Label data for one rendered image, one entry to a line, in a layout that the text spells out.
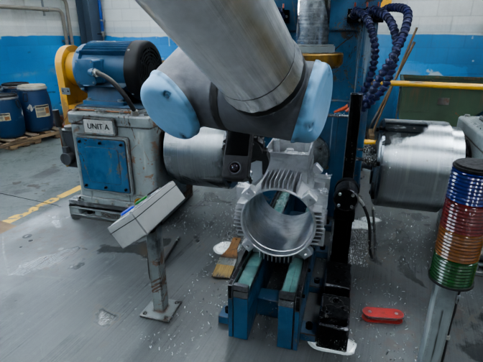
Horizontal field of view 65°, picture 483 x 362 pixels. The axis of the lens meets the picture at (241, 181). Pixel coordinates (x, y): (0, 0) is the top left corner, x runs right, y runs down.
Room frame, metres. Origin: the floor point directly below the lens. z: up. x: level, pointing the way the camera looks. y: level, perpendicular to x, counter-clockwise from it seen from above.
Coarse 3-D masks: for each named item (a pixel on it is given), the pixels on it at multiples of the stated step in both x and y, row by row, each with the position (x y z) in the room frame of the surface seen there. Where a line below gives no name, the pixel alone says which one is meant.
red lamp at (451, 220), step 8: (448, 200) 0.49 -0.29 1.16; (448, 208) 0.49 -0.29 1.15; (456, 208) 0.48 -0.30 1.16; (464, 208) 0.47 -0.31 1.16; (472, 208) 0.47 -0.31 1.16; (480, 208) 0.46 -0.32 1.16; (448, 216) 0.49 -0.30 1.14; (456, 216) 0.48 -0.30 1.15; (464, 216) 0.47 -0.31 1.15; (472, 216) 0.47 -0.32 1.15; (480, 216) 0.46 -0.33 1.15; (448, 224) 0.48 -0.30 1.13; (456, 224) 0.47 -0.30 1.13; (464, 224) 0.47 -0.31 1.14; (472, 224) 0.47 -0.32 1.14; (480, 224) 0.46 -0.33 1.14; (456, 232) 0.47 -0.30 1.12; (464, 232) 0.47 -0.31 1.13; (472, 232) 0.46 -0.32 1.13; (480, 232) 0.46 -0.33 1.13
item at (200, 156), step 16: (208, 128) 1.08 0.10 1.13; (176, 144) 1.08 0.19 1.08; (192, 144) 1.07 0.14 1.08; (208, 144) 1.06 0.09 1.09; (176, 160) 1.08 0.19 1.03; (192, 160) 1.06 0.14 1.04; (208, 160) 1.05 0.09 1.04; (176, 176) 1.10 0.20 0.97; (192, 176) 1.08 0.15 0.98; (208, 176) 1.06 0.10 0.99
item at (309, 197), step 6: (318, 168) 0.86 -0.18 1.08; (252, 186) 0.73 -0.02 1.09; (246, 192) 0.72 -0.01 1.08; (252, 192) 0.72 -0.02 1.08; (306, 192) 0.70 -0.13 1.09; (312, 192) 0.70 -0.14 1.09; (246, 198) 0.72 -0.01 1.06; (306, 198) 0.69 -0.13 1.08; (312, 198) 0.69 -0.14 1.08; (312, 204) 0.69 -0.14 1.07; (246, 240) 0.72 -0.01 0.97; (246, 246) 0.72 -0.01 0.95; (252, 246) 0.72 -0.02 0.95; (300, 252) 0.69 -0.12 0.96; (306, 252) 0.69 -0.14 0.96; (312, 252) 0.69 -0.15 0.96; (306, 258) 0.69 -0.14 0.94
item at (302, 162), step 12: (276, 144) 0.89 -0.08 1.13; (288, 144) 0.90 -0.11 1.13; (300, 144) 0.89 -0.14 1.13; (312, 144) 0.85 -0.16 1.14; (276, 156) 0.79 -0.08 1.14; (288, 156) 0.78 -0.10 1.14; (300, 156) 0.77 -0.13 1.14; (312, 156) 0.86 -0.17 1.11; (276, 168) 0.79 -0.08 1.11; (288, 168) 0.78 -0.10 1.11; (300, 168) 0.77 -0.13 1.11; (312, 168) 0.85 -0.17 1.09
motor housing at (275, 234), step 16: (272, 176) 0.74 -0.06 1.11; (288, 176) 0.76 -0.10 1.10; (256, 192) 0.72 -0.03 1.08; (288, 192) 0.70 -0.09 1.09; (304, 192) 0.72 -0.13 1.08; (240, 208) 0.74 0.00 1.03; (256, 208) 0.83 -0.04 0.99; (272, 208) 0.91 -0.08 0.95; (320, 208) 0.70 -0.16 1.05; (240, 224) 0.73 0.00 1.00; (256, 224) 0.78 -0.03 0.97; (272, 224) 0.83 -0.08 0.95; (288, 224) 0.84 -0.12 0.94; (304, 224) 0.81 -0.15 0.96; (320, 224) 0.68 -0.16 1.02; (256, 240) 0.73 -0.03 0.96; (272, 240) 0.76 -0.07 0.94; (288, 240) 0.76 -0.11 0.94; (304, 240) 0.72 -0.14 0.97; (320, 240) 0.68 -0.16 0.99; (272, 256) 0.71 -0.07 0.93; (288, 256) 0.70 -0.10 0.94
